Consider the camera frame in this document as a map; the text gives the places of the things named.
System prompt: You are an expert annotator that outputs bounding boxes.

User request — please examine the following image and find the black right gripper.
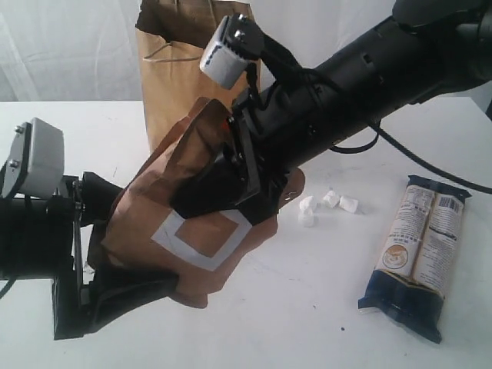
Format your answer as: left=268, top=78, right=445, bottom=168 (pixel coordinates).
left=170, top=81, right=334, bottom=221

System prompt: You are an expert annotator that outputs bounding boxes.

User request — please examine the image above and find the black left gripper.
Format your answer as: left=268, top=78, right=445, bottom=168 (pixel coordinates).
left=1, top=171, right=178, bottom=340

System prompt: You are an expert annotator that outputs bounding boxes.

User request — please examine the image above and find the brown standup pouch orange label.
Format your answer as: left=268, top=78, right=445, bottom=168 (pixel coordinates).
left=86, top=98, right=307, bottom=311

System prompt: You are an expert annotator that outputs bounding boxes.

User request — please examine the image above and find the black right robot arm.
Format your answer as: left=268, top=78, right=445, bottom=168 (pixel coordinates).
left=171, top=1, right=491, bottom=224

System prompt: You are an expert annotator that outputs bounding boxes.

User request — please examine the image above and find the brown paper bag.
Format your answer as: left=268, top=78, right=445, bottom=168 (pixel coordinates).
left=135, top=1, right=254, bottom=150

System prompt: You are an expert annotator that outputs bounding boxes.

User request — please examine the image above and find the dark blue biscuit package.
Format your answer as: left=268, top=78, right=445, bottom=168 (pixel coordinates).
left=357, top=175, right=471, bottom=344

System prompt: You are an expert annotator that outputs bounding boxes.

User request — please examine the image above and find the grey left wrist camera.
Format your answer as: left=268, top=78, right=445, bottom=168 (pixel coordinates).
left=1, top=118, right=65, bottom=199

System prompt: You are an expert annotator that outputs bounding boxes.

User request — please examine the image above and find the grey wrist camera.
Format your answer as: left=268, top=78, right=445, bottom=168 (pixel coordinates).
left=1, top=118, right=65, bottom=199
left=199, top=13, right=264, bottom=90

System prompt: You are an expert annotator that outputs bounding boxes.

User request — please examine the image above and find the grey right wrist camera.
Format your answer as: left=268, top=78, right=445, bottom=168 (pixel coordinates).
left=199, top=13, right=264, bottom=90

